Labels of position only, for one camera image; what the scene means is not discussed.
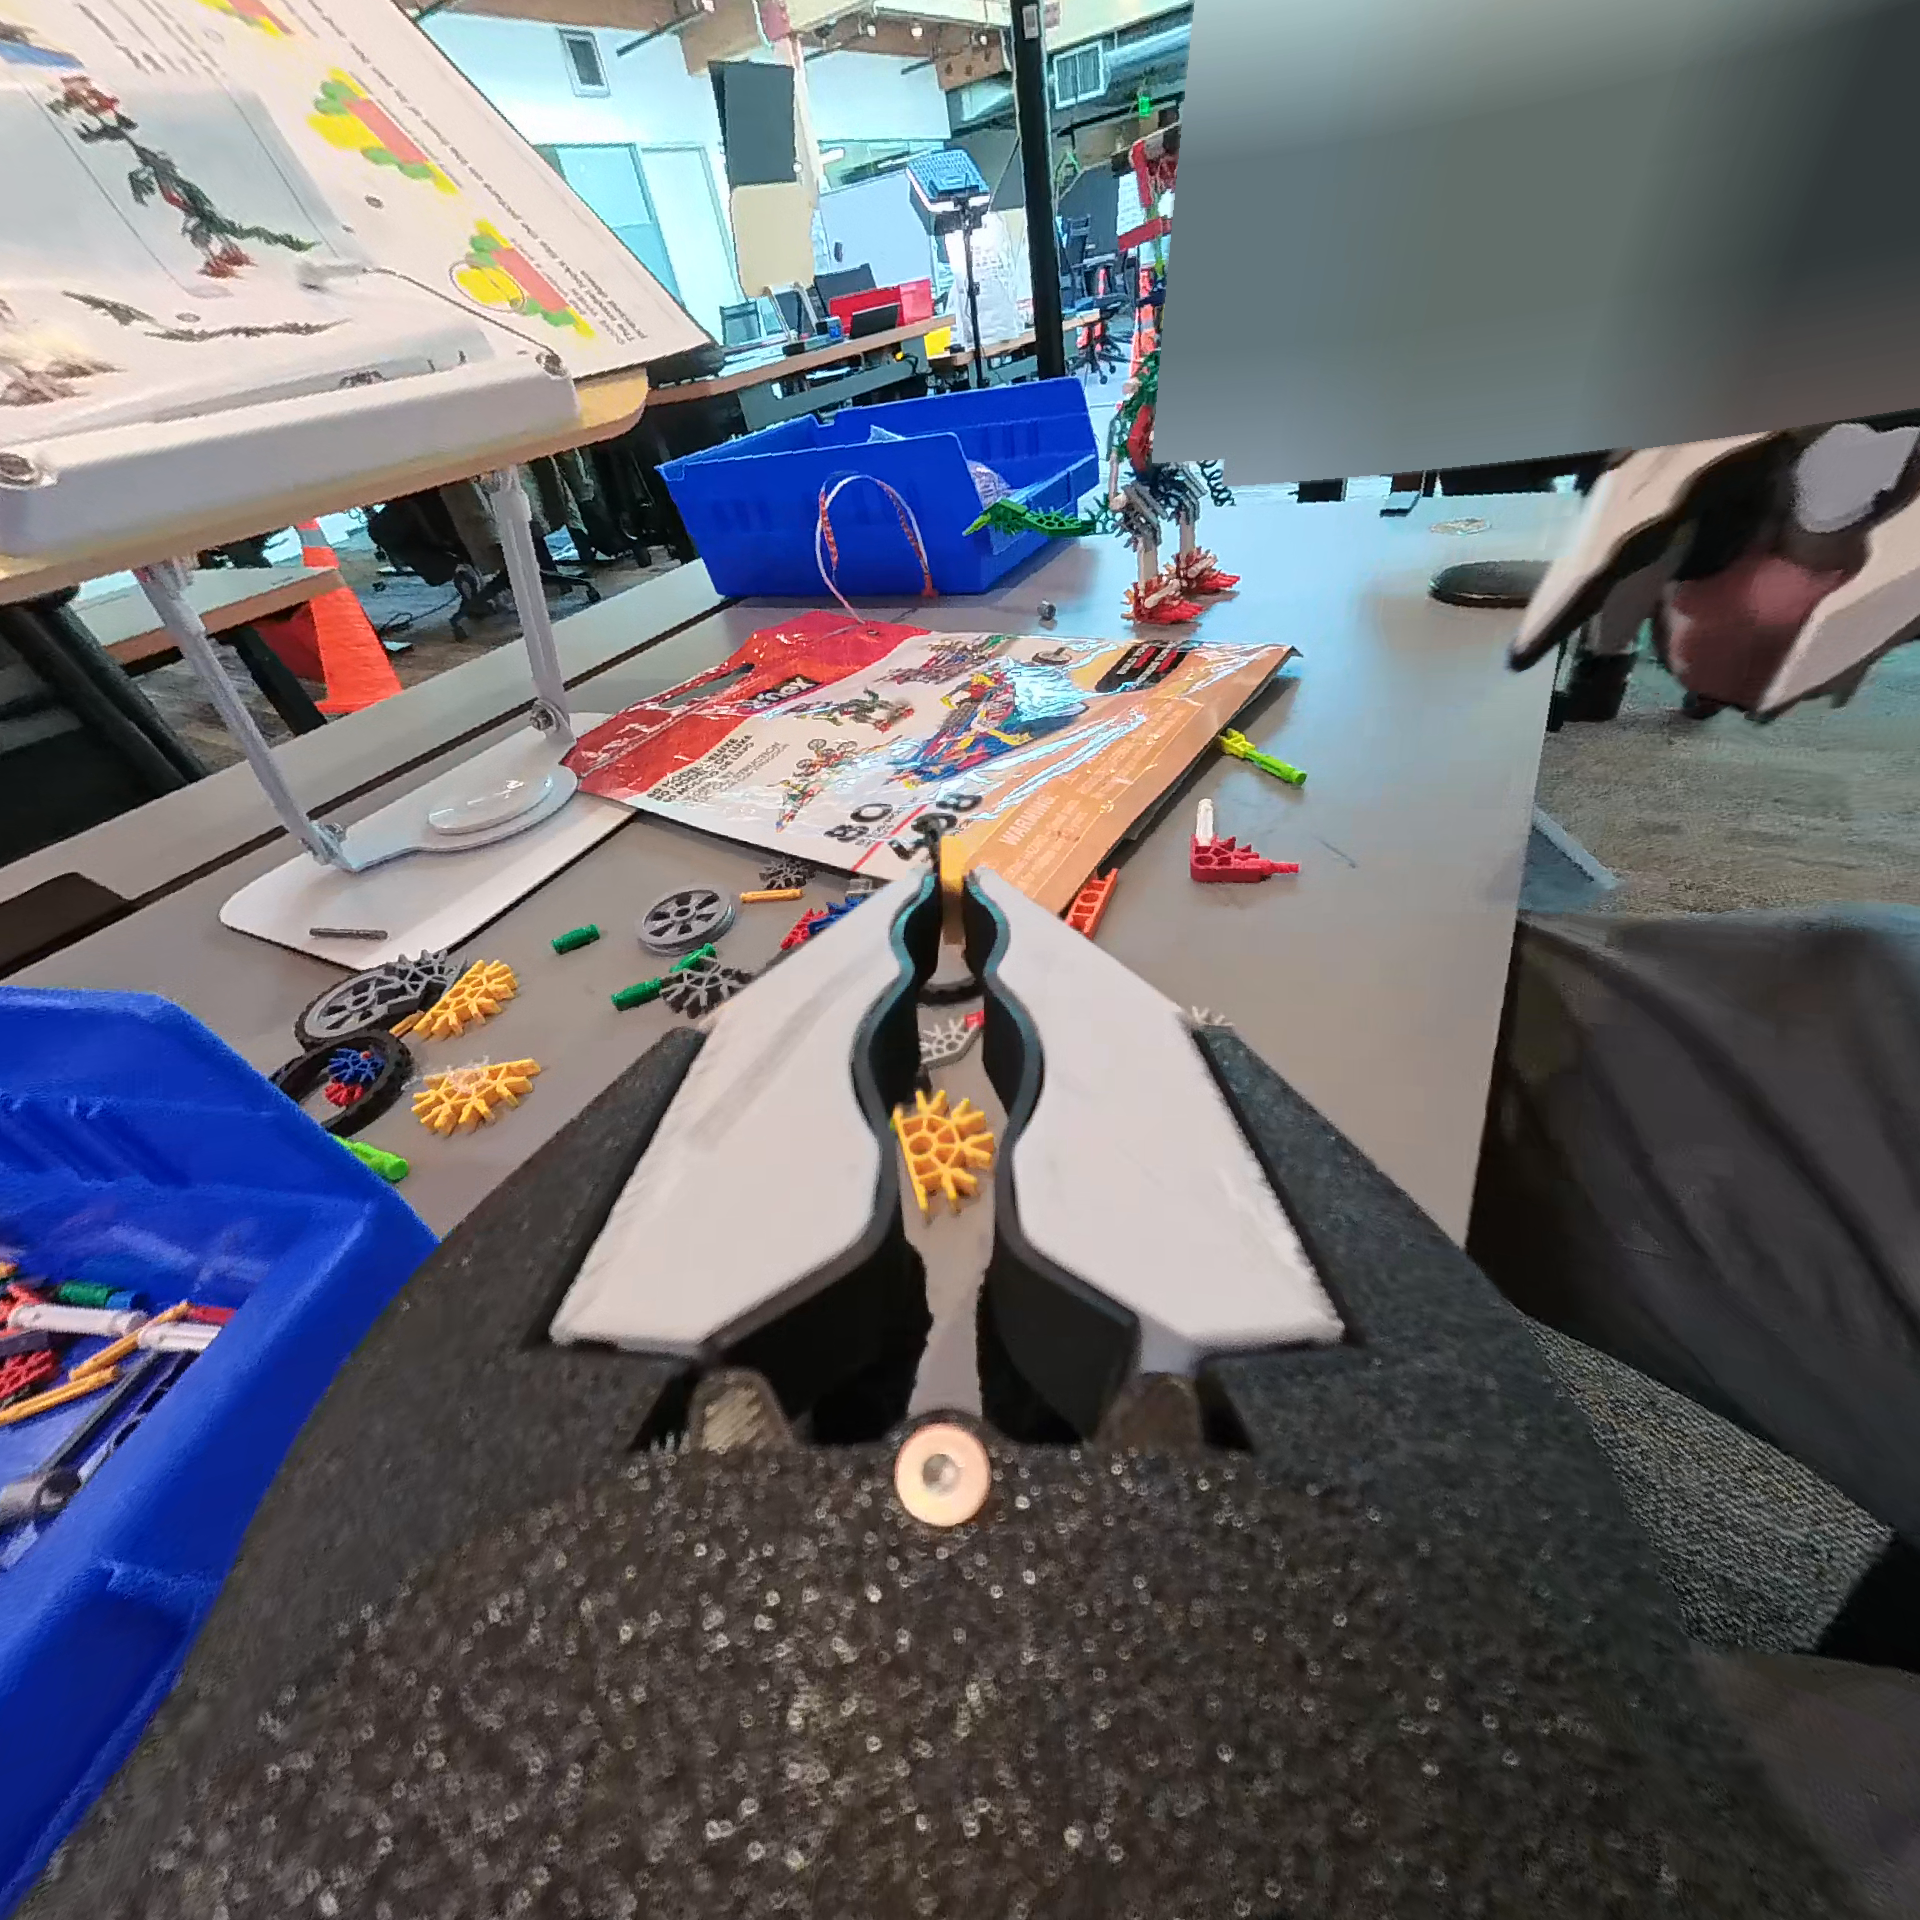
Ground white book holder frame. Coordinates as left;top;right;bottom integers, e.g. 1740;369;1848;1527
0;299;583;559

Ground grey wheel hub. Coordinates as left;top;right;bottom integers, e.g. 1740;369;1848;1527
636;884;739;960

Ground light blue book stand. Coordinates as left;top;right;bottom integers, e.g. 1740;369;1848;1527
133;464;588;876

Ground white instruction sheet board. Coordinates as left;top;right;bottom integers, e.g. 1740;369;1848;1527
0;0;719;601

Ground grey wheel with tire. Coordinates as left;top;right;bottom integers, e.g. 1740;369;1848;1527
293;947;459;1052

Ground black rubber tire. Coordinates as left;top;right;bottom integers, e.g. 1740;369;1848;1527
269;1034;414;1138

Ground colourful construction toy model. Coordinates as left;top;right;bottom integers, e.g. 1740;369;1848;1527
959;343;1248;630

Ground open instruction booklet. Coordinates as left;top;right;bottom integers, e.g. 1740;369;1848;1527
0;65;497;437

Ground red white tear strip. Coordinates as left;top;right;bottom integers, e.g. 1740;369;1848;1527
813;471;939;623

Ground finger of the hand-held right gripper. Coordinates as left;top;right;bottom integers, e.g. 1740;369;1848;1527
1752;425;1920;721
1504;432;1772;673

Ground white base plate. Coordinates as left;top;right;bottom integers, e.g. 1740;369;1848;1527
219;712;639;972

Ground person's right hand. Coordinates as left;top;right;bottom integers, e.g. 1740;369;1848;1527
1662;558;1843;713

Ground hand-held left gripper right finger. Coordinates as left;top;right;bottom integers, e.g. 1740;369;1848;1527
965;866;1347;1363

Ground panel light on tripod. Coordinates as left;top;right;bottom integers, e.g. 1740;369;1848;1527
904;145;999;392

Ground orange traffic cone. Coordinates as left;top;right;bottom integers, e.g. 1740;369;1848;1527
292;516;403;720

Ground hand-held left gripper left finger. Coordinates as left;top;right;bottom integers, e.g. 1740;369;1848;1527
545;866;939;1356

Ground black steel column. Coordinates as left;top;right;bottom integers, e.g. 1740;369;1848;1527
1008;0;1070;384

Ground blue container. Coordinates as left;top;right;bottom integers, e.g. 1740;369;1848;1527
0;983;439;1908

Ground blue storage bin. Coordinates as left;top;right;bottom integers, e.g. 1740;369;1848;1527
656;373;1103;601

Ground printed toy packaging bag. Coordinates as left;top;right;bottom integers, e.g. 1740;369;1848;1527
561;605;1300;918

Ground tan back office chair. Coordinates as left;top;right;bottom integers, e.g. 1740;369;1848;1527
729;180;820;302

